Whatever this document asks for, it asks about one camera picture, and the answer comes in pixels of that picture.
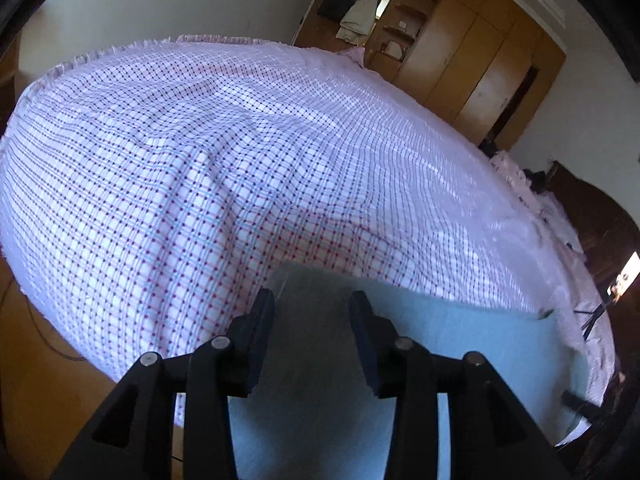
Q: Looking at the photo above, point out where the light blue towel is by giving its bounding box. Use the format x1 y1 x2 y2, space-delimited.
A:
227 257 594 480

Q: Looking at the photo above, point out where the pink ruffled blanket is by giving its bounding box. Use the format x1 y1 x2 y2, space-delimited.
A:
487 152 590 263

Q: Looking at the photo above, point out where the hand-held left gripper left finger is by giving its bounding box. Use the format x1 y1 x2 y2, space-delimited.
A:
50 287 276 480

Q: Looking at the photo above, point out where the beige hanging garment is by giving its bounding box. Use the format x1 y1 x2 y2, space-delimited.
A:
336 0 384 44

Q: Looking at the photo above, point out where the plaid bed sheet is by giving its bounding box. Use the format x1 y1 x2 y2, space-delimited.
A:
0 35 619 453

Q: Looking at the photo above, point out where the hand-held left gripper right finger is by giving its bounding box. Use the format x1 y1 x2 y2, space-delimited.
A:
348 290 571 480

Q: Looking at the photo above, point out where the dark wooden headboard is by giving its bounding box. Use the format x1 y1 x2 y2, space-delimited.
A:
547 160 640 313

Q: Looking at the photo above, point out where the thin black cable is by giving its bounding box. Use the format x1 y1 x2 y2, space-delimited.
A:
0 275 90 361

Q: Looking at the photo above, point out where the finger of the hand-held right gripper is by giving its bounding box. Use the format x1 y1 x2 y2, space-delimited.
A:
561 389 603 418

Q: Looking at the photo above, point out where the wooden wardrobe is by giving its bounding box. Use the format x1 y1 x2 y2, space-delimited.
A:
292 0 568 152

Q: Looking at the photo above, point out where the smartphone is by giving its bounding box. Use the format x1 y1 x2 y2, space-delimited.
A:
607 251 640 307

